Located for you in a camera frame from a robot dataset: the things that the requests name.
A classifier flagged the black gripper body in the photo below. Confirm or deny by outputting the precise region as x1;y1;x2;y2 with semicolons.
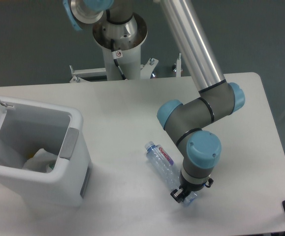
179;175;208;196

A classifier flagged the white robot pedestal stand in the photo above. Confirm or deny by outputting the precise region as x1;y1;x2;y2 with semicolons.
69;13;158;83

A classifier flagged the white plastic wrapper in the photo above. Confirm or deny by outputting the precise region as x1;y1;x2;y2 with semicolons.
22;148;58;173

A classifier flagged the white open trash can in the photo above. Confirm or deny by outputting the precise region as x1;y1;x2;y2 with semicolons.
0;96;92;207

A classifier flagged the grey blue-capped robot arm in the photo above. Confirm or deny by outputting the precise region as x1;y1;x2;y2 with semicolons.
63;0;245;204

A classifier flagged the black cable on pedestal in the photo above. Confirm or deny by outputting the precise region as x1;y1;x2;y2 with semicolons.
110;38;128;81

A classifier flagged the clear plastic water bottle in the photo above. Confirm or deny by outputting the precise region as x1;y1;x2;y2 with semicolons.
144;141;198;207

